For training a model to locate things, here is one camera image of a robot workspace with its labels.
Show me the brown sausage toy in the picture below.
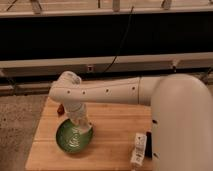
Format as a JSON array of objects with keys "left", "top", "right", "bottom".
[{"left": 57, "top": 104, "right": 64, "bottom": 115}]

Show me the white sponge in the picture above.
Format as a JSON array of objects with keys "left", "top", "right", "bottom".
[{"left": 76, "top": 123, "right": 92, "bottom": 134}]

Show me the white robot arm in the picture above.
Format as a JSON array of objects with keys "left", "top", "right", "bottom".
[{"left": 49, "top": 71, "right": 213, "bottom": 171}]

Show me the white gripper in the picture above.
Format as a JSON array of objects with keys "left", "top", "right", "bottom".
[{"left": 68, "top": 108, "right": 89, "bottom": 127}]

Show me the white power strip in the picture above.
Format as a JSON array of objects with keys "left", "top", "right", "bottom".
[{"left": 130, "top": 133, "right": 147, "bottom": 166}]

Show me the green ceramic bowl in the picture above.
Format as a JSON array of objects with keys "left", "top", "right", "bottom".
[{"left": 56, "top": 119, "right": 93, "bottom": 154}]

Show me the black rectangular block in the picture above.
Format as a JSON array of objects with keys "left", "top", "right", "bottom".
[{"left": 145, "top": 132, "right": 152, "bottom": 158}]

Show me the black hanging cable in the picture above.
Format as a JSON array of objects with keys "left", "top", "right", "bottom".
[{"left": 101, "top": 4, "right": 135, "bottom": 74}]

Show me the wooden table top board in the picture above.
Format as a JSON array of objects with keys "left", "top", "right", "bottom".
[{"left": 24, "top": 79, "right": 158, "bottom": 171}]

